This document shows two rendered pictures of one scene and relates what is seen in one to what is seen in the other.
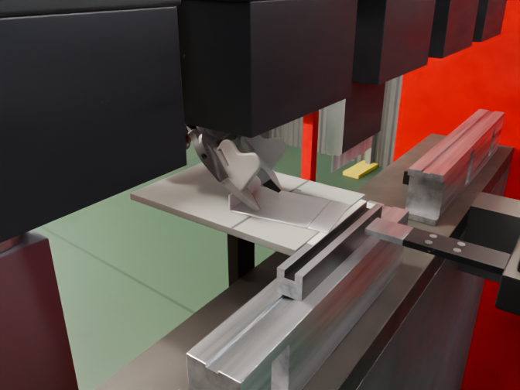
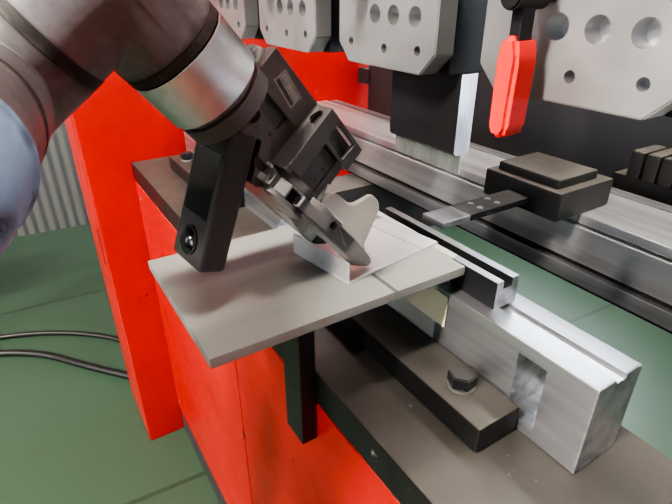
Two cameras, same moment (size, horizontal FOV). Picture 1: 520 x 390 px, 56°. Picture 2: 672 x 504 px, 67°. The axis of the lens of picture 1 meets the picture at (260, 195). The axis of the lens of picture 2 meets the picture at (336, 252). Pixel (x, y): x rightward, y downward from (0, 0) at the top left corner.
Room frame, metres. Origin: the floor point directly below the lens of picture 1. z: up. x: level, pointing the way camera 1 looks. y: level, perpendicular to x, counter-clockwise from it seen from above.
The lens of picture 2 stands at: (0.41, 0.41, 1.25)
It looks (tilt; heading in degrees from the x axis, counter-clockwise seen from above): 28 degrees down; 292
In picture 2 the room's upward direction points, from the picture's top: straight up
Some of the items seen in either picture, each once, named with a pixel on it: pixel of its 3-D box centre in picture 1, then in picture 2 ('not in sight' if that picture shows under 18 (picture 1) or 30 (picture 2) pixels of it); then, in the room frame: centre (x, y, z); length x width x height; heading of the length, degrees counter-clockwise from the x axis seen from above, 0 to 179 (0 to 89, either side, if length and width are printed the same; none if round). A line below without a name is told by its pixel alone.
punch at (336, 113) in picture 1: (355, 118); (428, 116); (0.52, -0.10, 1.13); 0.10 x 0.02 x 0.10; 145
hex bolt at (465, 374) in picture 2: not in sight; (462, 378); (0.44, 0.02, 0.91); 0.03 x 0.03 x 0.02
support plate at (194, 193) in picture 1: (247, 196); (305, 267); (0.60, 0.02, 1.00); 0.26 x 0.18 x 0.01; 55
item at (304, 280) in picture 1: (335, 244); (435, 251); (0.49, -0.09, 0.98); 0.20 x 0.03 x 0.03; 145
